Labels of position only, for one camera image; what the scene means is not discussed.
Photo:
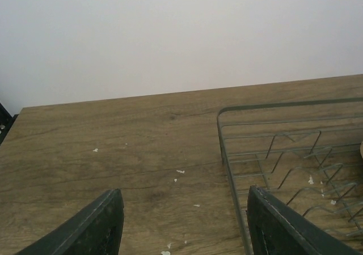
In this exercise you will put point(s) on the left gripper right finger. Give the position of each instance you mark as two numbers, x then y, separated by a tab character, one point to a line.
275	228

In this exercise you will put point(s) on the grey wire dish rack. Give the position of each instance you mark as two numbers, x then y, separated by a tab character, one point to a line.
308	154

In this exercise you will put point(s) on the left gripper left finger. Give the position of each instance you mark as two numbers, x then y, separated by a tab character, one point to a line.
95	229

